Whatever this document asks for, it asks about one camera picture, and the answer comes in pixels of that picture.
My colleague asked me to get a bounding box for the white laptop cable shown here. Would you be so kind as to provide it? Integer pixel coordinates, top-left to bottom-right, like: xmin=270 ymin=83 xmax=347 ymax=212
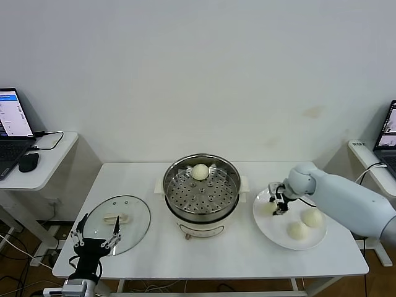
xmin=354 ymin=163 xmax=387 ymax=186

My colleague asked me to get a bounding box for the white round plate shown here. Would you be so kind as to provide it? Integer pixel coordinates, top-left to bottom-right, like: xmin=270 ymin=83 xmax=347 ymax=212
xmin=252 ymin=185 xmax=328 ymax=251

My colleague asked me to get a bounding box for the white work table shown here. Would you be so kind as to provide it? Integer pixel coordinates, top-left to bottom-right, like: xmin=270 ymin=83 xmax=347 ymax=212
xmin=51 ymin=161 xmax=369 ymax=297

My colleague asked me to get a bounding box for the glass pot lid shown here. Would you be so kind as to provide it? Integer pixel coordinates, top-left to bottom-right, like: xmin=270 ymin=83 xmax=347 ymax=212
xmin=82 ymin=194 xmax=152 ymax=257

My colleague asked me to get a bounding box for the black laptop blue-white screen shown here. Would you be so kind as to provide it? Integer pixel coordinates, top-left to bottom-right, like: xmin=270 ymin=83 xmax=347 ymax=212
xmin=0 ymin=87 xmax=37 ymax=182

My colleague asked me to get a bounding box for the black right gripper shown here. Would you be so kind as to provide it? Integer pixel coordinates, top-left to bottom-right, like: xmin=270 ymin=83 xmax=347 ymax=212
xmin=268 ymin=184 xmax=292 ymax=217

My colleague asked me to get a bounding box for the black laptop cable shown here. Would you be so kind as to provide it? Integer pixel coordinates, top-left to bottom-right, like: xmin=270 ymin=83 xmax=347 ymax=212
xmin=32 ymin=131 xmax=65 ymax=152

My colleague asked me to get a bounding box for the white side table with label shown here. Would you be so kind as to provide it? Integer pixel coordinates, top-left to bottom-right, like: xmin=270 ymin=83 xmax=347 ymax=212
xmin=346 ymin=139 xmax=396 ymax=267

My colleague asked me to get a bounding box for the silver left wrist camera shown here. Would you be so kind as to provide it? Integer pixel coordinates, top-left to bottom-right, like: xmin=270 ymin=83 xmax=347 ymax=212
xmin=43 ymin=279 xmax=87 ymax=296

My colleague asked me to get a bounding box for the cream electric cooker pot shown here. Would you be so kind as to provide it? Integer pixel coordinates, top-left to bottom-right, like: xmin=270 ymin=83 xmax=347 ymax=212
xmin=163 ymin=193 xmax=248 ymax=241

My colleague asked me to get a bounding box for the white steamed baozi bun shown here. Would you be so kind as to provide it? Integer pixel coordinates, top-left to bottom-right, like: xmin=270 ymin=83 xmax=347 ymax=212
xmin=286 ymin=221 xmax=310 ymax=241
xmin=261 ymin=202 xmax=279 ymax=218
xmin=191 ymin=163 xmax=209 ymax=181
xmin=301 ymin=209 xmax=324 ymax=228

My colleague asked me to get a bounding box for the black computer mouse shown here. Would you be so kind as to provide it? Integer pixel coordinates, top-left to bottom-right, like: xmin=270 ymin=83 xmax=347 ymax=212
xmin=17 ymin=152 xmax=40 ymax=173

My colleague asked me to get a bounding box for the black laptop pink screen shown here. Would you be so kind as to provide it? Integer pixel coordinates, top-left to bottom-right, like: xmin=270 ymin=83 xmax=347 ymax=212
xmin=372 ymin=100 xmax=396 ymax=182

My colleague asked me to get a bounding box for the white side table with mouse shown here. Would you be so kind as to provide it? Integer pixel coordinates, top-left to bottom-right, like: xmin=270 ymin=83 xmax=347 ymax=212
xmin=0 ymin=131 xmax=80 ymax=267

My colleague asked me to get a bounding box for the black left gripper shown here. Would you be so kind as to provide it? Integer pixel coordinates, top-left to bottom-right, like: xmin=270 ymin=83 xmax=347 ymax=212
xmin=70 ymin=213 xmax=122 ymax=278

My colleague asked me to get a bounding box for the steel steamer basket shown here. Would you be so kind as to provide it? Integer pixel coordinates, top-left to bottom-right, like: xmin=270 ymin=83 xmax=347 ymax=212
xmin=153 ymin=153 xmax=250 ymax=217

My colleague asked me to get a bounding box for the white floor cable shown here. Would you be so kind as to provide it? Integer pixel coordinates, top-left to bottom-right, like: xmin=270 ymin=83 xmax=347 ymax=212
xmin=0 ymin=233 xmax=53 ymax=270

